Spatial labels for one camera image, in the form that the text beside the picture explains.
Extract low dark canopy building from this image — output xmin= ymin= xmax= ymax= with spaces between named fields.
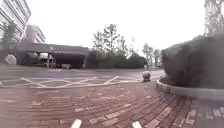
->
xmin=14 ymin=41 xmax=90 ymax=69

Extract grey asphalt road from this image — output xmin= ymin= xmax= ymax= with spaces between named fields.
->
xmin=0 ymin=64 xmax=166 ymax=90

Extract large grey office building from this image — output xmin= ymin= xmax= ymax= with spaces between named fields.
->
xmin=0 ymin=0 xmax=32 ymax=34

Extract small pale building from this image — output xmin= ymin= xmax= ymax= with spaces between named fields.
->
xmin=22 ymin=24 xmax=47 ymax=44

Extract dark green hedge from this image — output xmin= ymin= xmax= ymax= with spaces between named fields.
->
xmin=160 ymin=33 xmax=224 ymax=89

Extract small tree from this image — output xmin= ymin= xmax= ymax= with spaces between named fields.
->
xmin=142 ymin=42 xmax=162 ymax=69

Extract robot's own part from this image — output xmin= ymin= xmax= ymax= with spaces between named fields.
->
xmin=69 ymin=118 xmax=83 ymax=128
xmin=131 ymin=120 xmax=143 ymax=128

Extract red brick path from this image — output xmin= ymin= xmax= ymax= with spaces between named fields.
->
xmin=0 ymin=80 xmax=224 ymax=128

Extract pale boulder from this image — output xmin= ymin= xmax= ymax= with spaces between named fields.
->
xmin=4 ymin=54 xmax=18 ymax=66

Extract row of trees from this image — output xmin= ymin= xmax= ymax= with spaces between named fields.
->
xmin=0 ymin=22 xmax=19 ymax=63

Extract tall bare-trunked tree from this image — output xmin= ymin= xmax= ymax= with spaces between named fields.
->
xmin=203 ymin=0 xmax=224 ymax=37

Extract dark bushes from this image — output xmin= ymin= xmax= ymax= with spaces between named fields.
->
xmin=85 ymin=49 xmax=148 ymax=70

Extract grey stone ball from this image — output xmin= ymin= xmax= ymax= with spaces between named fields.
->
xmin=142 ymin=70 xmax=152 ymax=82

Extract grey stone kerb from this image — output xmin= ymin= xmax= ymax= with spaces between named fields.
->
xmin=155 ymin=77 xmax=224 ymax=101

